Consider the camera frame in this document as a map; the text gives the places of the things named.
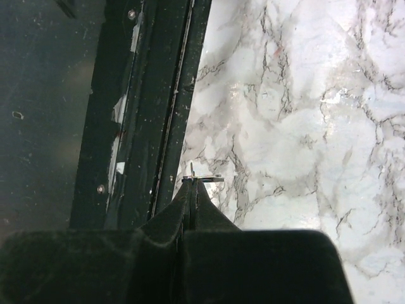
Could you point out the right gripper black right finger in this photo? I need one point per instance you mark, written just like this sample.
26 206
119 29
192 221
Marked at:
223 264

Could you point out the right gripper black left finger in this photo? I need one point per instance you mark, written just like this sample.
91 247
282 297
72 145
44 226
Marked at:
98 266

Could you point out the key with black tag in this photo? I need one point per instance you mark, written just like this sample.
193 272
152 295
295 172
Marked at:
203 178

